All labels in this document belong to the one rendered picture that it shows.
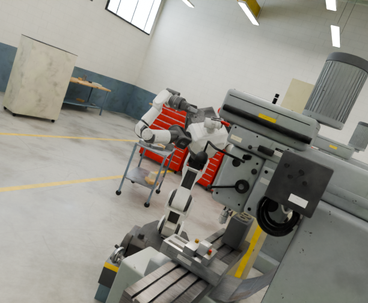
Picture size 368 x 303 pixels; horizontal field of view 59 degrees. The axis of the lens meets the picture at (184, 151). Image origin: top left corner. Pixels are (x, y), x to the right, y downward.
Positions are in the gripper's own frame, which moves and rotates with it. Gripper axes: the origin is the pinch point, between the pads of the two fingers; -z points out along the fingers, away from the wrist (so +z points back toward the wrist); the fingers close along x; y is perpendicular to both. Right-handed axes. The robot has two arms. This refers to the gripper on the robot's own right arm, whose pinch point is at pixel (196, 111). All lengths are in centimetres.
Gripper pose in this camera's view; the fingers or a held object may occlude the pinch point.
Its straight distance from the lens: 199.3
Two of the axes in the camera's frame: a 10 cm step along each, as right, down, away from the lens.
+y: -3.6, 9.1, 1.8
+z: -8.2, -4.0, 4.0
